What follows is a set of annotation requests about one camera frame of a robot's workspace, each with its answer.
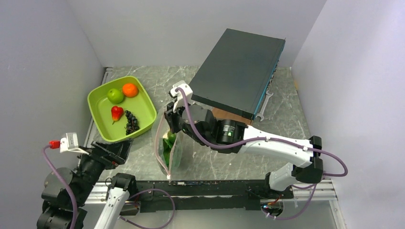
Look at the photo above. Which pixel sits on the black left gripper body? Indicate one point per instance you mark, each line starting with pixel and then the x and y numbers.
pixel 92 165

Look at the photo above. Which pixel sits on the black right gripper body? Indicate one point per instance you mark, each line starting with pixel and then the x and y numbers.
pixel 176 122

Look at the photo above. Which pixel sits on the red toy pepper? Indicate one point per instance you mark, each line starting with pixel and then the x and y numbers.
pixel 116 113

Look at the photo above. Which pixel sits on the white green toy bok choy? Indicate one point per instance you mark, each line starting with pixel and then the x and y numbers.
pixel 172 150

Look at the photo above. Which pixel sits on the clear pink zip top bag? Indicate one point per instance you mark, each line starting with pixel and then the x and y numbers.
pixel 159 128

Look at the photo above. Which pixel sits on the orange toy fruit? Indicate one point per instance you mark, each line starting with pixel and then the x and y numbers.
pixel 130 90

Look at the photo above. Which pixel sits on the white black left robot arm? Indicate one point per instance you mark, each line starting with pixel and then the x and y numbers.
pixel 66 190

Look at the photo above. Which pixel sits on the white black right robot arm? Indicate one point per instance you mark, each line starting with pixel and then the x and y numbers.
pixel 230 136

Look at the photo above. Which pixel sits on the brown wooden board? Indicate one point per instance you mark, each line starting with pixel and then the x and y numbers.
pixel 221 114

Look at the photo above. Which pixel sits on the black toy grapes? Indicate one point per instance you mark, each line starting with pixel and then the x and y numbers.
pixel 132 122

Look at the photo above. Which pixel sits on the lime green plastic basket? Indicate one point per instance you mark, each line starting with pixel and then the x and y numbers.
pixel 100 107

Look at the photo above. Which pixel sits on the dark rack server box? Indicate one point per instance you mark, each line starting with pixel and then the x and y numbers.
pixel 235 75

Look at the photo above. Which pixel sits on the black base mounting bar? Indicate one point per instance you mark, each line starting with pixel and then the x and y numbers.
pixel 206 194

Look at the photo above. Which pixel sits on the green toy apple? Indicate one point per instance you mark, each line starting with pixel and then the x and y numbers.
pixel 115 96

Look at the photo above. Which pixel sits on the silver open end wrench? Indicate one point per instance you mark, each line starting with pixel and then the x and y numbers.
pixel 260 114

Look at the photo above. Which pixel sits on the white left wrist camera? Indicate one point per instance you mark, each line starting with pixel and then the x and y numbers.
pixel 69 144

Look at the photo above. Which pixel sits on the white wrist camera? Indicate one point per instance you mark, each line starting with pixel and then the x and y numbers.
pixel 69 144
pixel 182 93

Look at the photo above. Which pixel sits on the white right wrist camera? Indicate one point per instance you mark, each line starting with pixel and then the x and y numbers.
pixel 182 93

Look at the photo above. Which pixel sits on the aluminium frame rail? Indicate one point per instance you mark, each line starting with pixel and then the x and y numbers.
pixel 323 191

